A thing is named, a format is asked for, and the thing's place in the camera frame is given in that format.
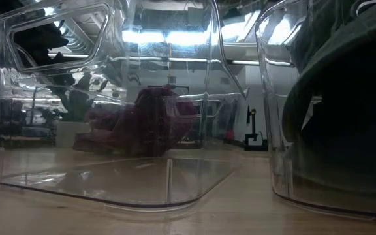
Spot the white plant pot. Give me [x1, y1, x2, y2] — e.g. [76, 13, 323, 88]
[55, 121, 91, 148]

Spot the bright ceiling light panel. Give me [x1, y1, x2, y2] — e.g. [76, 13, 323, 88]
[122, 29, 210, 46]

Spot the artificial green leafy plant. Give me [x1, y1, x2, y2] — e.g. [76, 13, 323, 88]
[49, 71, 93, 123]

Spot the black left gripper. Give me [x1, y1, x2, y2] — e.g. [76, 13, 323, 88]
[13, 21, 69, 66]

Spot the clear plastic storage bin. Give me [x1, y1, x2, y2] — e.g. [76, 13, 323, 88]
[252, 0, 376, 219]
[0, 0, 249, 210]

